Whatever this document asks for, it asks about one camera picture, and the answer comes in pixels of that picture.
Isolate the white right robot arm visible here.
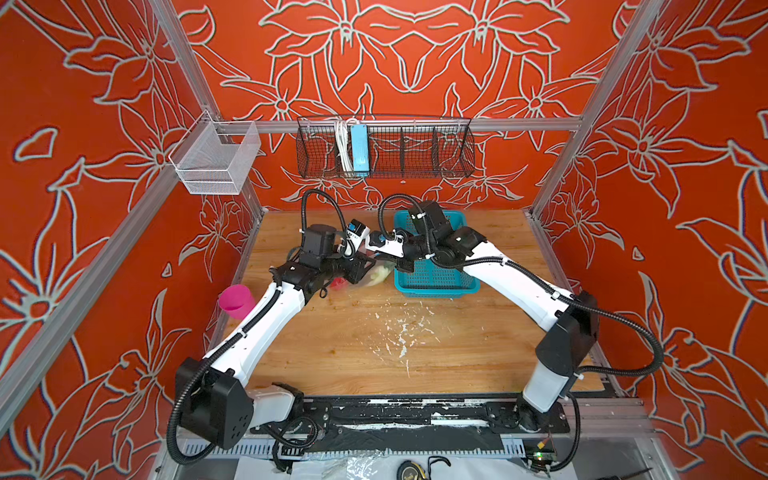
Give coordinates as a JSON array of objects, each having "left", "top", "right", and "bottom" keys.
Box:
[{"left": 348, "top": 201, "right": 664, "bottom": 432}]

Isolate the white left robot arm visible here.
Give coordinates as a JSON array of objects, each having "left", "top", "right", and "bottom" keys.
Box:
[{"left": 166, "top": 220, "right": 374, "bottom": 465}]

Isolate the teal plastic basket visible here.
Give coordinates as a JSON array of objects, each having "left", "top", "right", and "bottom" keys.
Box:
[{"left": 394, "top": 210, "right": 480, "bottom": 299}]

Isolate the clear zip top bag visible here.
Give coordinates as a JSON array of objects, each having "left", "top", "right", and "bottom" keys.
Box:
[{"left": 329, "top": 259, "right": 395, "bottom": 291}]

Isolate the black wire wall basket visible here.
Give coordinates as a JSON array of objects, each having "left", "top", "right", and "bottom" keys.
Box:
[{"left": 296, "top": 114, "right": 476, "bottom": 180}]

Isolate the light blue power strip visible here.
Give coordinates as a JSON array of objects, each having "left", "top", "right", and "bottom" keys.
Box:
[{"left": 350, "top": 123, "right": 370, "bottom": 177}]

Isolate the pink plastic goblet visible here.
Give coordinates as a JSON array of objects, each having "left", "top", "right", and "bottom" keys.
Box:
[{"left": 218, "top": 284, "right": 256, "bottom": 320}]

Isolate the dark red apple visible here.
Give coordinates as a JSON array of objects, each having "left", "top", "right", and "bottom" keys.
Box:
[{"left": 330, "top": 278, "right": 349, "bottom": 290}]

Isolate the yellow black tape measure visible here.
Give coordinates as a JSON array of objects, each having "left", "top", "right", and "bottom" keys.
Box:
[{"left": 396, "top": 460, "right": 428, "bottom": 480}]

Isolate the white coiled cable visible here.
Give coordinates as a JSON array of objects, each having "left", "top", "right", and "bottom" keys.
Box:
[{"left": 333, "top": 118, "right": 354, "bottom": 174}]

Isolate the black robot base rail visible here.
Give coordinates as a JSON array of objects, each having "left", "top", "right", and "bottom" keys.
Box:
[{"left": 279, "top": 393, "right": 572, "bottom": 459}]

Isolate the clear mesh wall bin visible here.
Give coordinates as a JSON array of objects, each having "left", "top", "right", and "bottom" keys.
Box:
[{"left": 169, "top": 112, "right": 261, "bottom": 195}]

